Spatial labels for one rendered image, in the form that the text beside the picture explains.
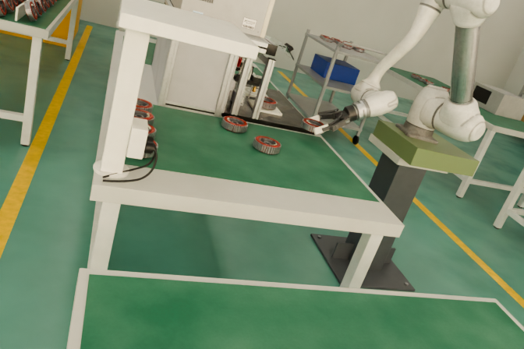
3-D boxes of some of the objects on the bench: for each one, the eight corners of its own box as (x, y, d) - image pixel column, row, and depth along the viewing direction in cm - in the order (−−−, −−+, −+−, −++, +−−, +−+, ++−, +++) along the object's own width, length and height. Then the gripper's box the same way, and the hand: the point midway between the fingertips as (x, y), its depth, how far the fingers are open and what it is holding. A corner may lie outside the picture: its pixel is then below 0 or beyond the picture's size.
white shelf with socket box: (200, 147, 169) (232, 22, 153) (216, 199, 137) (260, 47, 121) (98, 130, 157) (122, -7, 141) (90, 182, 125) (120, 12, 109)
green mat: (320, 137, 224) (320, 137, 224) (379, 202, 171) (379, 202, 171) (118, 98, 192) (118, 97, 192) (113, 162, 139) (113, 162, 139)
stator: (243, 126, 205) (246, 118, 204) (248, 135, 195) (250, 127, 194) (219, 121, 202) (221, 113, 201) (222, 130, 192) (224, 121, 191)
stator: (246, 146, 184) (249, 137, 183) (260, 141, 194) (263, 133, 192) (270, 157, 180) (273, 149, 178) (284, 152, 189) (286, 144, 188)
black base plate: (278, 94, 281) (279, 90, 280) (315, 135, 225) (316, 131, 224) (203, 77, 265) (203, 73, 264) (221, 117, 209) (223, 112, 208)
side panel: (219, 115, 210) (238, 46, 199) (220, 118, 207) (239, 47, 196) (157, 103, 200) (173, 29, 189) (157, 105, 198) (174, 30, 186)
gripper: (343, 96, 224) (299, 111, 222) (364, 113, 204) (316, 128, 201) (345, 111, 228) (302, 125, 225) (366, 128, 207) (320, 144, 205)
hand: (313, 125), depth 214 cm, fingers closed on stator, 11 cm apart
